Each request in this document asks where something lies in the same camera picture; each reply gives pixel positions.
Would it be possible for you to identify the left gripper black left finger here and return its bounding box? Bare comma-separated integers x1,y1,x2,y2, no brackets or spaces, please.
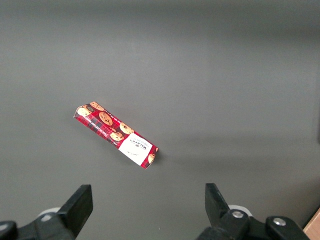
0,184,94,240

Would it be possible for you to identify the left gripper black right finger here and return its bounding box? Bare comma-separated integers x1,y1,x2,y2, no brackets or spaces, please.
197,183,311,240

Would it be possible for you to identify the oak wooden drawer cabinet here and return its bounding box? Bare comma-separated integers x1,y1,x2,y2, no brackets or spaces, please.
302,206,320,240

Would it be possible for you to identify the red tartan cookie box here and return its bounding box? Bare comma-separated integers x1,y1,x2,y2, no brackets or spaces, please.
72,100,160,171

